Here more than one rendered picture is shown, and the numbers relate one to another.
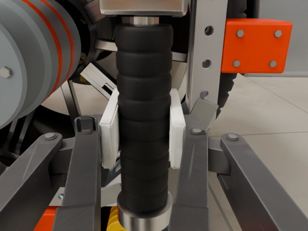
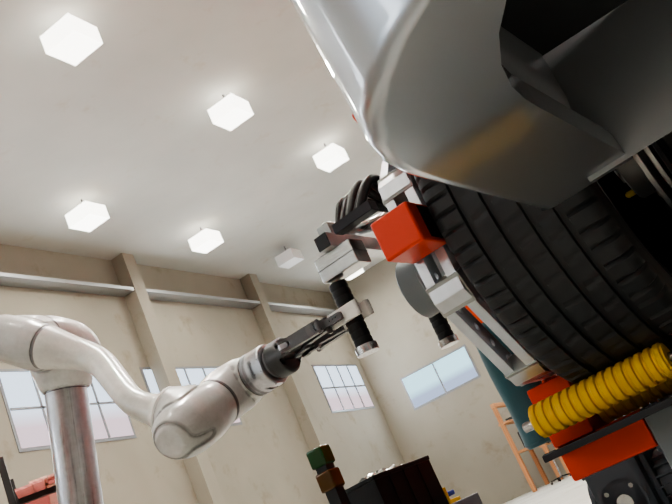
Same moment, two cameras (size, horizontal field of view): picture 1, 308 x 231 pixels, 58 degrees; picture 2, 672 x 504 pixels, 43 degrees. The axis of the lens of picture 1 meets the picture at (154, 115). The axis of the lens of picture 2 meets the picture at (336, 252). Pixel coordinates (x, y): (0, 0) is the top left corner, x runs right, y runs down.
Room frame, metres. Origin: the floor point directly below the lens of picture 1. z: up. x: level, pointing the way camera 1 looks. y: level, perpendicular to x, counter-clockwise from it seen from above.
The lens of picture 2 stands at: (0.94, -1.33, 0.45)
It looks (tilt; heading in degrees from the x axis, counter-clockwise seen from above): 18 degrees up; 119
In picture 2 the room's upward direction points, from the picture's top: 25 degrees counter-clockwise
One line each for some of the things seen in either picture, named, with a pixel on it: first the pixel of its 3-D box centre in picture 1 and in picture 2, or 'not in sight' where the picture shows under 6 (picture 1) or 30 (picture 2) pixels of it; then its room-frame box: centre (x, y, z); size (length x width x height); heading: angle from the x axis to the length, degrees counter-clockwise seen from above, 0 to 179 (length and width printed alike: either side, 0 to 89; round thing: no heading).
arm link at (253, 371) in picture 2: not in sight; (265, 368); (-0.05, 0.01, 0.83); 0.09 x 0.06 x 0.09; 90
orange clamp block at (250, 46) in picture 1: (248, 44); (409, 233); (0.42, -0.14, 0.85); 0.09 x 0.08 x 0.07; 90
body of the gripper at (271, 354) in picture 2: not in sight; (291, 351); (0.02, 0.01, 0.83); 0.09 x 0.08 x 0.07; 0
